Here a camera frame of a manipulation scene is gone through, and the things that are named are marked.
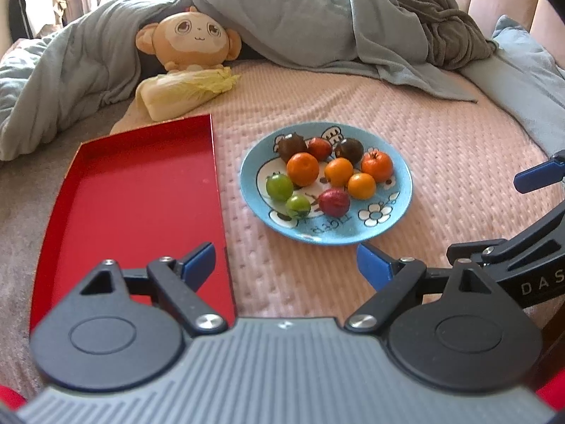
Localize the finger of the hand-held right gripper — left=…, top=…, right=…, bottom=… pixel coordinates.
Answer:
left=447, top=205, right=565, bottom=270
left=514, top=150, right=565, bottom=194

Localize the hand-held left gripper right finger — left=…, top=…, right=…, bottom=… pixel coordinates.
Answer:
left=343, top=242, right=501, bottom=334

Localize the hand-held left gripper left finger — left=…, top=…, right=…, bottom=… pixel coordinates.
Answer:
left=78, top=242, right=229, bottom=338

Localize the blue cartoon print plate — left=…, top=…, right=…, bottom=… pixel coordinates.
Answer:
left=239, top=122, right=414, bottom=246

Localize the small red fruit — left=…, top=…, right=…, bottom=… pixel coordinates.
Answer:
left=307, top=137, right=333, bottom=162
left=318, top=188, right=351, bottom=217

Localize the orange tangerine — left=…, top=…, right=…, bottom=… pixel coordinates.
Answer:
left=348, top=172, right=377, bottom=200
left=286, top=152, right=320, bottom=187
left=324, top=158, right=355, bottom=187

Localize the red rectangular tray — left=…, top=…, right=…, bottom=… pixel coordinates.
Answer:
left=30, top=114, right=237, bottom=334

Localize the small green tomato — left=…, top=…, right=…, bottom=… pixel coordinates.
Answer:
left=266, top=173, right=294, bottom=201
left=285, top=193, right=312, bottom=219

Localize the dark purple tomato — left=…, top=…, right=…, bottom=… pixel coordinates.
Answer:
left=334, top=138, right=365, bottom=164
left=277, top=131, right=308, bottom=163

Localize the light blue pillow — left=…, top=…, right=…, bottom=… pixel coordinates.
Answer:
left=461, top=14, right=565, bottom=153

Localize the pink textured bedspread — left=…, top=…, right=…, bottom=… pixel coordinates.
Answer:
left=108, top=59, right=565, bottom=319

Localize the napa cabbage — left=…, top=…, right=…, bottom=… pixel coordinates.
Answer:
left=135, top=67, right=241, bottom=122

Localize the grey-brown crumpled blanket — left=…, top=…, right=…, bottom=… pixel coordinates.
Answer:
left=394, top=0, right=499, bottom=70

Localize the orange monkey plush toy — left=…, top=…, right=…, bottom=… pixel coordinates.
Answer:
left=135, top=6, right=241, bottom=72

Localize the blue-grey duvet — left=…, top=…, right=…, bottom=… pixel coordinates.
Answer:
left=0, top=0, right=480, bottom=162

